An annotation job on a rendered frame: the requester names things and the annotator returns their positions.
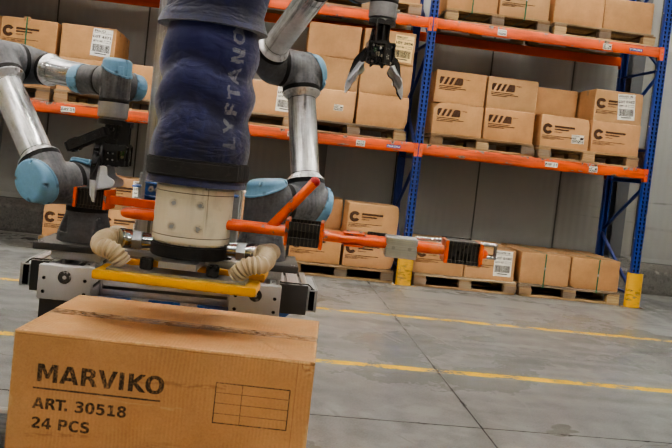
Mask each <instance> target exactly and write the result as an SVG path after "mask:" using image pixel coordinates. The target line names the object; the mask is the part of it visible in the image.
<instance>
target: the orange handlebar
mask: <svg viewBox="0 0 672 448"><path fill-rule="evenodd" d="M109 204H113V205H122V206H130V207H124V208H122V209H121V215H122V216H123V217H125V218H130V219H139V220H148V221H153V220H154V208H155V200H148V199H140V198H131V197H123V196H114V195H111V196H110V201H109ZM137 207H139V208H137ZM146 208H147V209H146ZM226 229H227V230H233V231H241V232H250V233H258V234H267V235H275V236H284V233H285V225H282V224H280V225H279V226H276V225H267V223H265V222H257V221H248V220H239V219H232V220H228V221H227V223H226ZM323 241H327V242H335V243H342V246H349V247H358V248H365V246H369V247H378V248H385V247H386V245H387V243H386V238H385V237H384V236H376V235H367V234H366V233H365V232H362V231H352V230H343V232H342V231H333V230H325V229H324V233H323ZM417 252H420V253H429V254H437V255H443V254H444V245H442V243H436V242H427V241H419V240H418V246H417Z"/></svg>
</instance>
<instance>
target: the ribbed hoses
mask: <svg viewBox="0 0 672 448"><path fill-rule="evenodd" d="M120 228H126V227H123V226H118V225H114V226H112V227H110V228H105V229H102V230H99V231H98V232H96V233H95V234H94V235H93V236H92V238H91V241H90V247H91V249H92V251H93V252H94V253H95V254H97V255H98V256H102V257H103V258H106V259H107V260H108V259H109V261H111V264H113V266H114V267H120V268H121V267H122V266H124V265H125V264H126V263H128V262H129V261H130V260H131V259H132V258H130V255H128V252H125V248H122V247H123V246H124V244H125V241H126V239H125V241H124V242H123V231H122V229H120ZM121 244H122V246H121ZM280 254H281V252H280V248H279V247H278V246H277V245H276V244H272V243H269V244H262V245H258V246H257V247H256V248H255V250H254V252H253V256H252V257H247V258H246V259H245V258H242V259H241V261H238V262H236V264H234V265H233V266H232V267H231V268H230V270H228V274H229V276H230V277H231V278H232V280H233V281H245V280H246V279H247V277H249V276H252V275H256V274H258V275H260V274H265V273H267V272H269V271H270V270H271V269H272V268H273V267H274V265H275V263H276V260H277V259H278V258H279V257H280Z"/></svg>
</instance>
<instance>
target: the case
mask: <svg viewBox="0 0 672 448"><path fill-rule="evenodd" d="M318 332H319V321H313V320H304V319H295V318H286V317H277V316H268V315H259V314H250V313H241V312H232V311H223V310H214V309H205V308H196V307H187V306H178V305H169V304H160V303H151V302H142V301H133V300H124V299H115V298H106V297H97V296H88V295H78V296H76V297H75V298H73V299H71V300H69V301H67V302H65V303H64V304H62V305H60V306H58V307H56V308H54V309H52V310H51V311H49V312H47V313H45V314H43V315H41V316H39V317H38V318H36V319H34V320H32V321H30V322H28V323H26V324H25V325H23V326H21V327H19V328H17V329H16V330H15V336H14V347H13V358H12V368H11V379H10V390H9V401H8V411H7V422H6V433H5V444H4V448H306V442H307V433H308V424H309V415H310V406H311V397H312V388H313V380H314V371H315V361H316V352H317V342H318Z"/></svg>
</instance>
